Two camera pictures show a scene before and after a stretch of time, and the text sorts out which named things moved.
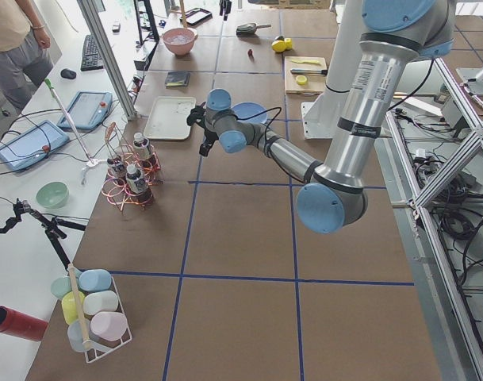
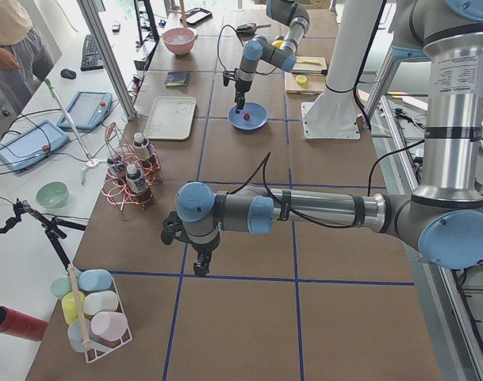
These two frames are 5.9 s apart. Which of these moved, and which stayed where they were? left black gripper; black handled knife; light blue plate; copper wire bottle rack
Moved: left black gripper
Stayed: copper wire bottle rack; light blue plate; black handled knife
